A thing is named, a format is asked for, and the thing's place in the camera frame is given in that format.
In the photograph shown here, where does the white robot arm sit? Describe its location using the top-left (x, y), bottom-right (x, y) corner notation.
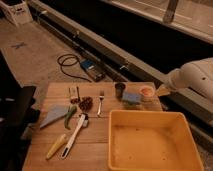
top-left (156, 57), bottom-right (213, 103)

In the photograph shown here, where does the yellow plastic tray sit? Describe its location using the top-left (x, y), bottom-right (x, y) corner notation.
top-left (108, 110), bottom-right (204, 171)

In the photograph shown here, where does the orange tape roll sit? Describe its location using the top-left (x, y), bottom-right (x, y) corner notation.
top-left (139, 85), bottom-right (155, 101)

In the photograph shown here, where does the dark small cup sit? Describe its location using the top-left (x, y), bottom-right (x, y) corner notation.
top-left (115, 82), bottom-right (126, 99)

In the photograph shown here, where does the silver fork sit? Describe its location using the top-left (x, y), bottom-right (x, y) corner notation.
top-left (97, 90), bottom-right (104, 117)

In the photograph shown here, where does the blue black power device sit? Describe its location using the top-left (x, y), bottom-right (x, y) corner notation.
top-left (80, 59), bottom-right (105, 82)

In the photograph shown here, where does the brown pine cone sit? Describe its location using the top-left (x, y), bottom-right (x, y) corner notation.
top-left (79, 97), bottom-right (93, 111)

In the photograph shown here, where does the green pepper toy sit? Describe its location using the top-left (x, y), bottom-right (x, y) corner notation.
top-left (64, 105), bottom-right (77, 130)

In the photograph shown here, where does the wooden board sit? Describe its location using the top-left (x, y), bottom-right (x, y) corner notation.
top-left (21, 81), bottom-right (164, 171)

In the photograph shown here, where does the blue-grey cloth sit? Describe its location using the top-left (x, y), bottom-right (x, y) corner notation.
top-left (40, 105), bottom-right (68, 129)

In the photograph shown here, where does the black chair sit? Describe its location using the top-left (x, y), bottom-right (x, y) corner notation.
top-left (0, 86), bottom-right (40, 171)

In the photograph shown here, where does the white box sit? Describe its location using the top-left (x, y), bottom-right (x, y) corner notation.
top-left (0, 0), bottom-right (33, 27)

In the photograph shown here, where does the white long-handled brush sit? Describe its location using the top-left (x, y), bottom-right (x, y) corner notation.
top-left (61, 113), bottom-right (88, 159)

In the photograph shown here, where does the black cable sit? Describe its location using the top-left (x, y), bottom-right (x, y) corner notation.
top-left (56, 53), bottom-right (93, 83)

